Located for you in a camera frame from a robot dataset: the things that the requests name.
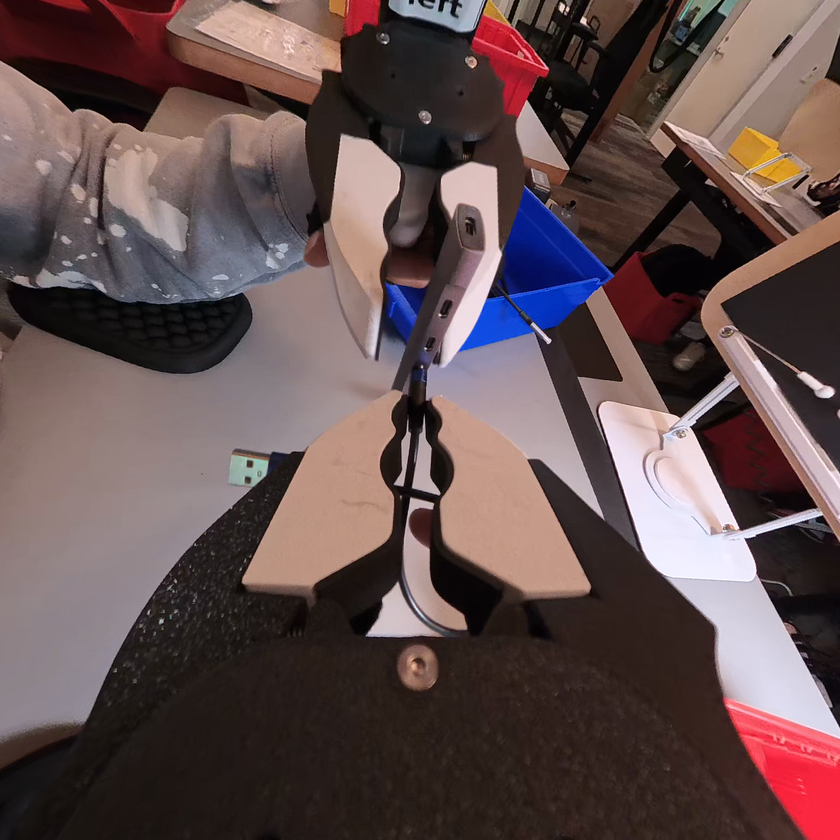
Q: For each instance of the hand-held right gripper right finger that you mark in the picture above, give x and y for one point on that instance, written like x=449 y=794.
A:
x=512 y=518

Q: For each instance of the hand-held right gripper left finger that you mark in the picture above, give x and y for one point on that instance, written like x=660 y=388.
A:
x=328 y=512

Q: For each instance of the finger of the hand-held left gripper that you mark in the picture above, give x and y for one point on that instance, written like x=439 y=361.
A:
x=358 y=229
x=489 y=190

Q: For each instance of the grey USB hub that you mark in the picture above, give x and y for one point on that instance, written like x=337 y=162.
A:
x=459 y=275

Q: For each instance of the blue plastic bin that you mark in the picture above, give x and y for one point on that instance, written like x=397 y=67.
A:
x=544 y=262

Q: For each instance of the red plastic bin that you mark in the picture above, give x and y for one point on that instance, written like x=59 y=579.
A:
x=800 y=774
x=508 y=65

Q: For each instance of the person's left forearm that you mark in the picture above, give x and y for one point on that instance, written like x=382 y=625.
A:
x=164 y=197

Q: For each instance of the silver USB-A plug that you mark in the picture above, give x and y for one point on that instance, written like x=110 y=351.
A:
x=249 y=467

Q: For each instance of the person's left hand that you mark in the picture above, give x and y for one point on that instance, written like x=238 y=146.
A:
x=410 y=269

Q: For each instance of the small grey box device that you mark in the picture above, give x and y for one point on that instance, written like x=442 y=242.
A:
x=539 y=185

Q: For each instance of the white stand with black board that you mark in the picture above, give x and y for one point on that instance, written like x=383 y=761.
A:
x=623 y=446

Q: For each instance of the red bag with black lining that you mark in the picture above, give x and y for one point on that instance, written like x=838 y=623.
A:
x=649 y=302

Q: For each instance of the wooden desk with black legs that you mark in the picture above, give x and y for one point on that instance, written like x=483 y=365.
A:
x=722 y=177

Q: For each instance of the black wrist rest pad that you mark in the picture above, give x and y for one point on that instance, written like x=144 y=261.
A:
x=131 y=334

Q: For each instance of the yellow plastic box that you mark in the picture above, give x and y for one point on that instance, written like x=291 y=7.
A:
x=751 y=145
x=784 y=169

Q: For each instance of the red felt tote bag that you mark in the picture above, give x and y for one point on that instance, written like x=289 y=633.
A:
x=98 y=39

